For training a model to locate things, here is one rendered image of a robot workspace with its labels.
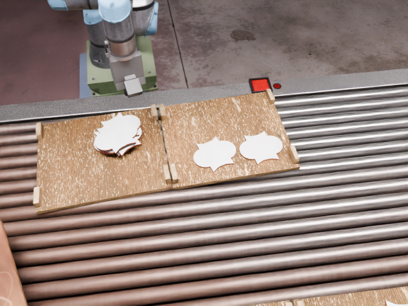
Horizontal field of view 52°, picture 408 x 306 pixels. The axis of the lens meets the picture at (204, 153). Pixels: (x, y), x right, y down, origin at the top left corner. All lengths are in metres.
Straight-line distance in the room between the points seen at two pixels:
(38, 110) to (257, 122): 0.79
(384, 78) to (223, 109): 0.65
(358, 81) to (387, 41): 1.89
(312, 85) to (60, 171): 0.96
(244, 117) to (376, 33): 2.32
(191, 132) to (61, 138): 0.44
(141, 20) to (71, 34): 2.02
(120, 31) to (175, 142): 0.46
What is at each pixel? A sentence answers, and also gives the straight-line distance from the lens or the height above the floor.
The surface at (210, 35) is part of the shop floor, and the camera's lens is 3.38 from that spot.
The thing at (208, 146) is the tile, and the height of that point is 0.94.
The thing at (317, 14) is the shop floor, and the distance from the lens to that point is 3.71.
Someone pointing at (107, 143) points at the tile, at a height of 0.99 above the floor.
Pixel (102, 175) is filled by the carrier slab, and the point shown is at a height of 0.94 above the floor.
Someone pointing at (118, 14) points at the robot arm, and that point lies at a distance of 1.07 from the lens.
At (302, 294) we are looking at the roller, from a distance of 1.19.
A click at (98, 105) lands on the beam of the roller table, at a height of 0.92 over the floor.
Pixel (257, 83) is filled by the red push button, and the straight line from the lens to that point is 1.61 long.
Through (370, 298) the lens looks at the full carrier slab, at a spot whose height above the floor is 0.94.
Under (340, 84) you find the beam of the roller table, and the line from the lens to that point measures 1.70.
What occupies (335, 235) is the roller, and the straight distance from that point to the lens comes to 1.28.
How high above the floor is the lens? 2.02
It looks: 52 degrees down
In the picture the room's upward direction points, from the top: straight up
